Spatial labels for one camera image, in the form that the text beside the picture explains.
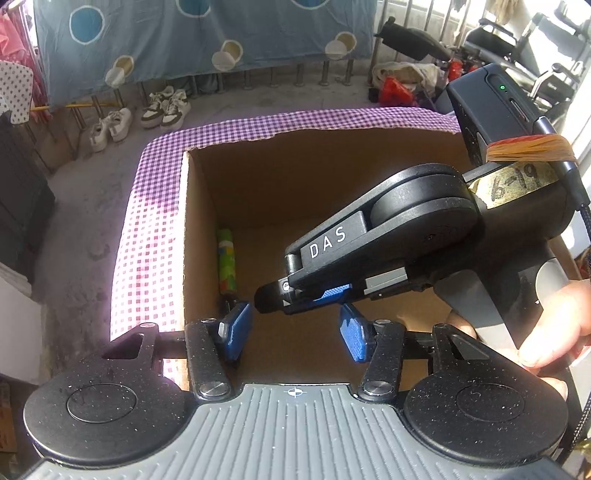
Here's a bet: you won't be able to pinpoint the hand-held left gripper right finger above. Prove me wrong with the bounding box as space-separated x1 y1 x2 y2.
338 304 498 407

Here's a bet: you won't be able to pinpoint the green printed tube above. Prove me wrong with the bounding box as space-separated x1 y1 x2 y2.
216 228 239 298

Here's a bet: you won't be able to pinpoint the person's right hand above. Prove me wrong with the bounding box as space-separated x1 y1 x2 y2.
445 278 591 403

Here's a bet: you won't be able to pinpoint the black braided cable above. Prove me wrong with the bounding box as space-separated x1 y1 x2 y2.
534 116 591 468

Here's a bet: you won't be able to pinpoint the white and olive sneaker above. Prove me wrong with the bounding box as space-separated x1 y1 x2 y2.
140 85 175 129
161 89 192 129

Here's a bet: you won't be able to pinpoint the brown cardboard box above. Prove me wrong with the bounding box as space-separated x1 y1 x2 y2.
178 126 581 393

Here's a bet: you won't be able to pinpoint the white polka dot cloth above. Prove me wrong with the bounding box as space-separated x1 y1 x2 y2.
0 60 38 125

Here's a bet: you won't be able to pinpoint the beige cloth bag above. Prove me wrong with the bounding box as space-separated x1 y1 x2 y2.
370 61 445 88

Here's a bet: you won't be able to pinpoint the purple checkered cloth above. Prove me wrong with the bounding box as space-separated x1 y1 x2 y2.
108 107 463 385

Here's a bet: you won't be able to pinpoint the black padded seat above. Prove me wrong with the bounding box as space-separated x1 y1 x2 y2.
373 17 452 62

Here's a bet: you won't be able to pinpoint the red plastic bag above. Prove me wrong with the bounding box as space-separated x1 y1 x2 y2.
379 76 415 105

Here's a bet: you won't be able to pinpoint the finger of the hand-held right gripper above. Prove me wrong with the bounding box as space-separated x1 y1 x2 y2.
255 280 366 316

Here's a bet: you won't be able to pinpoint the pink clothes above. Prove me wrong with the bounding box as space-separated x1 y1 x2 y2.
0 4 48 121

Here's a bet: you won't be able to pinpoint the blue sheet with circles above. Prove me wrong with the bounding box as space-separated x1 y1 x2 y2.
32 0 377 110

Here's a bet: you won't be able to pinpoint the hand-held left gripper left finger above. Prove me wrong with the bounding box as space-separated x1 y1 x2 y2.
100 301 254 403

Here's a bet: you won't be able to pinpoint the dark cabinet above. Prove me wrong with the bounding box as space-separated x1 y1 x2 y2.
0 113 57 297

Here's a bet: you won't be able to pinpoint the baby stroller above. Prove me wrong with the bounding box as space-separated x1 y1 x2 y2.
462 0 591 126

